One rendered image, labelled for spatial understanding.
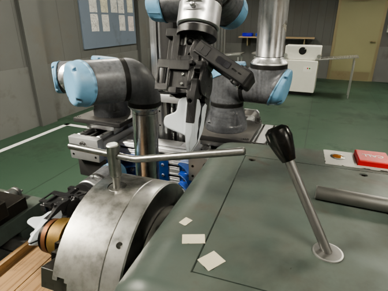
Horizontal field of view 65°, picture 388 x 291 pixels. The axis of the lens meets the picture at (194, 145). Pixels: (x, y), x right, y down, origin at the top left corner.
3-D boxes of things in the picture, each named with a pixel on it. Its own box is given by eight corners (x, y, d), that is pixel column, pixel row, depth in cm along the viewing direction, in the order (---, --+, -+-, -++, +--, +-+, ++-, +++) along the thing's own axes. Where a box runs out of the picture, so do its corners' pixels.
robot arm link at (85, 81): (92, 89, 127) (134, 104, 80) (53, 93, 120) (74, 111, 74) (88, 59, 123) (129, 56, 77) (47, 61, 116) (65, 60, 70)
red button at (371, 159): (384, 161, 64) (386, 152, 64) (390, 173, 59) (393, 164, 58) (352, 157, 66) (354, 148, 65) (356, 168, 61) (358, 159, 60)
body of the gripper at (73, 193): (42, 227, 77) (74, 202, 87) (70, 234, 74) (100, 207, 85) (36, 200, 74) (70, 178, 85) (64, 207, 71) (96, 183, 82)
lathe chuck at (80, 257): (176, 260, 82) (172, 154, 69) (111, 386, 54) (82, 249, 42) (146, 252, 84) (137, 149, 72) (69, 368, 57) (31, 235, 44)
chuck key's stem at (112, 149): (110, 201, 57) (103, 145, 53) (117, 195, 59) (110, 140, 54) (120, 204, 57) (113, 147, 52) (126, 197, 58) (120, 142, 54)
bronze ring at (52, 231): (92, 210, 68) (59, 206, 71) (64, 236, 60) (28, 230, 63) (100, 243, 72) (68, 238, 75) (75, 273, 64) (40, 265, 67)
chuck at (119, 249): (189, 263, 81) (186, 156, 68) (128, 393, 53) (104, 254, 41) (176, 260, 82) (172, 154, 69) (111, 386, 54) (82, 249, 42)
